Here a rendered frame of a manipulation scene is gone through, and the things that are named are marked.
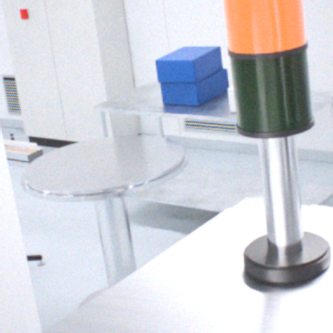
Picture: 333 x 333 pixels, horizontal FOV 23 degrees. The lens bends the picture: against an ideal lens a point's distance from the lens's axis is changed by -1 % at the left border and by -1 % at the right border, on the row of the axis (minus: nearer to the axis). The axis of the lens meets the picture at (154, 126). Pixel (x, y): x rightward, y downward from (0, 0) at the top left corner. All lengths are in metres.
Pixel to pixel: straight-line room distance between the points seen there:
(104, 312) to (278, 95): 0.18
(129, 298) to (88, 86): 7.10
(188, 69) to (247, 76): 4.97
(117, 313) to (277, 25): 0.21
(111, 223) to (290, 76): 4.15
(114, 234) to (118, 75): 3.17
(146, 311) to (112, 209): 4.07
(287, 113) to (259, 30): 0.05
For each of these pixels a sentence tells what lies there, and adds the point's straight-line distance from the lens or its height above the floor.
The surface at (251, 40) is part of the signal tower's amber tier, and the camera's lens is 0.50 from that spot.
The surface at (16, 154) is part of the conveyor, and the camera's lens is 5.02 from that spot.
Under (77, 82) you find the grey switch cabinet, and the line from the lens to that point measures 7.72.
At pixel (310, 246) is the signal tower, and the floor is 2.11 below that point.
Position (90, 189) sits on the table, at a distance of 4.20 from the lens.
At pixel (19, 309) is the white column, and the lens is 2.37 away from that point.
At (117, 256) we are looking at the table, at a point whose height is 0.39.
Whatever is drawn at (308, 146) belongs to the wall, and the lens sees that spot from 6.95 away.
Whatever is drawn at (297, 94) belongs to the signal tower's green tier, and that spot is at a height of 2.22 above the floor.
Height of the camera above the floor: 2.36
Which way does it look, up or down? 16 degrees down
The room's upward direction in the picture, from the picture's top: 8 degrees counter-clockwise
